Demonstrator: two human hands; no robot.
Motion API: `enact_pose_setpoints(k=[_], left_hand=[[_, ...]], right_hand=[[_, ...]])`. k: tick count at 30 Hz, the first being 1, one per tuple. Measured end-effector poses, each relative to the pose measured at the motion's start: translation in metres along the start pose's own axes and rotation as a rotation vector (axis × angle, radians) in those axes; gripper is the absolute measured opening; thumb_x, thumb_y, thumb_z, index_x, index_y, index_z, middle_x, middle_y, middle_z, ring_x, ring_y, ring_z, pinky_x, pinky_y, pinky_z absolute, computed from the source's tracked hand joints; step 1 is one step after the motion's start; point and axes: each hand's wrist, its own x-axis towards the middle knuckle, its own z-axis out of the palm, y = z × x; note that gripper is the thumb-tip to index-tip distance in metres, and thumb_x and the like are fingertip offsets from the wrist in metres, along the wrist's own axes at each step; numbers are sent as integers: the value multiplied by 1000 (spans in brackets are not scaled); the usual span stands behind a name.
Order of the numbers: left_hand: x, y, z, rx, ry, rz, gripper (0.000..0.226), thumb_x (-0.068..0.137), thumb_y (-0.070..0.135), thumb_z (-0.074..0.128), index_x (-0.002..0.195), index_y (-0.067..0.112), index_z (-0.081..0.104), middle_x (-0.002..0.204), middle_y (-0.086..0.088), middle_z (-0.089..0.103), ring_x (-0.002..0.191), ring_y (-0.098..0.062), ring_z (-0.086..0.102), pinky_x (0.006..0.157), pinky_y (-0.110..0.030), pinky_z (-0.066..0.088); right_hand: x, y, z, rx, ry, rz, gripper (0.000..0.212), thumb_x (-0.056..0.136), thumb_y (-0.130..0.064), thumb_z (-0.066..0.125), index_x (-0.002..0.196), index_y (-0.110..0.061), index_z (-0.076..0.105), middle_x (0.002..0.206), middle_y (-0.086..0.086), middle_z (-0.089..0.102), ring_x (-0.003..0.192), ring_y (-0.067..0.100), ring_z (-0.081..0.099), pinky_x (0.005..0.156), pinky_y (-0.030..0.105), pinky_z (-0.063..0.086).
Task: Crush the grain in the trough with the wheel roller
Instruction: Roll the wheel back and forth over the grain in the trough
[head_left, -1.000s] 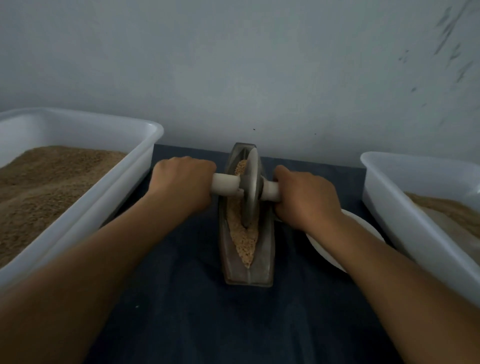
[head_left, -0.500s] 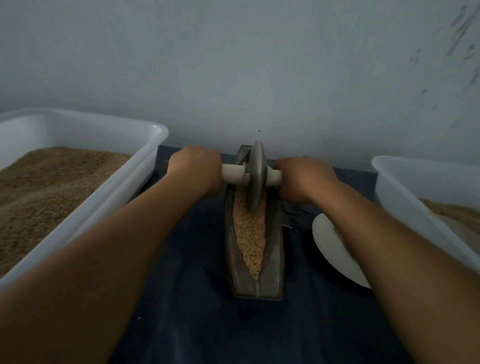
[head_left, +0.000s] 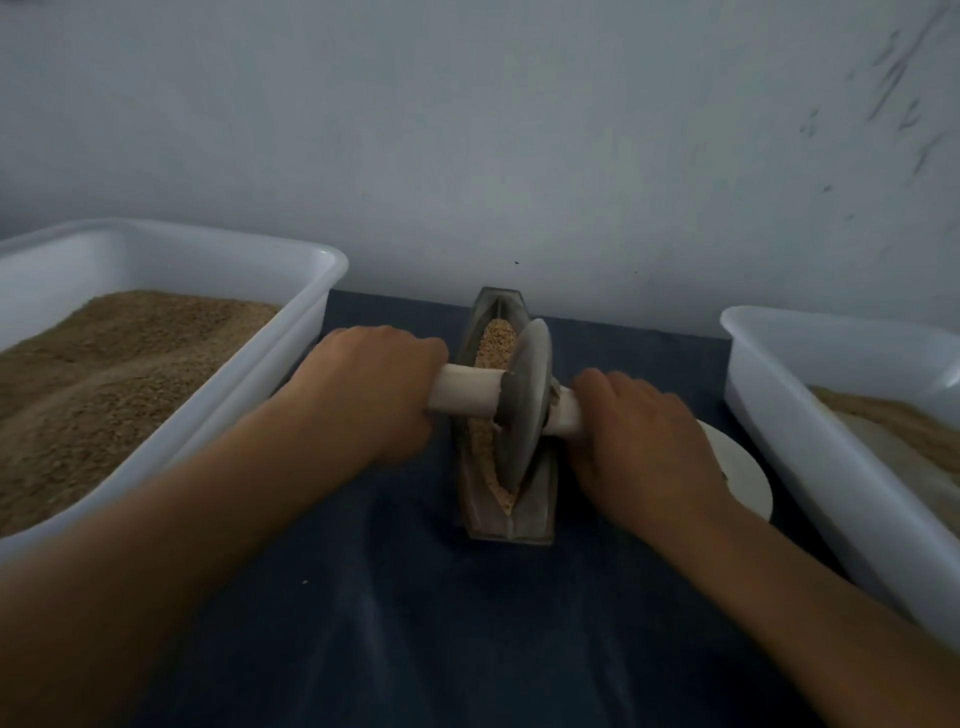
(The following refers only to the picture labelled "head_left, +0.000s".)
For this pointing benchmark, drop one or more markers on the person's right hand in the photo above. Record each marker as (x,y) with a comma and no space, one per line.
(645,450)

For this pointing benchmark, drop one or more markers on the white round plate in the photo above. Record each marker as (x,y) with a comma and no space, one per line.
(746,468)

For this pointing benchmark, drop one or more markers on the person's right forearm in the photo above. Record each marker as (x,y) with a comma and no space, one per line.
(825,615)

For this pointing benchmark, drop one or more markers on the large brown grain heap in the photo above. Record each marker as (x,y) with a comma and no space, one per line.
(900,417)
(105,390)

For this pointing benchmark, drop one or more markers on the white plastic tub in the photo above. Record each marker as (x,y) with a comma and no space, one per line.
(248,375)
(833,480)

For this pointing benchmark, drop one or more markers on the white plastic scoop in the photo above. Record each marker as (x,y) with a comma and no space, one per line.
(915,468)

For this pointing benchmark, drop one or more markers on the person's left hand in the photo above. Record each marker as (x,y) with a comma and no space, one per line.
(375,390)

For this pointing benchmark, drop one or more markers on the person's left forearm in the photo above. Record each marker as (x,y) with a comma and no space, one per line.
(150,585)

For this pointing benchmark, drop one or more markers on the dark blue table cloth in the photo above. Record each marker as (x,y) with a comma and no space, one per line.
(495,630)

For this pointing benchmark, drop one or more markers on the boat-shaped metal grinding trough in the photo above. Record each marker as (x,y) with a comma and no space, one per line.
(503,522)

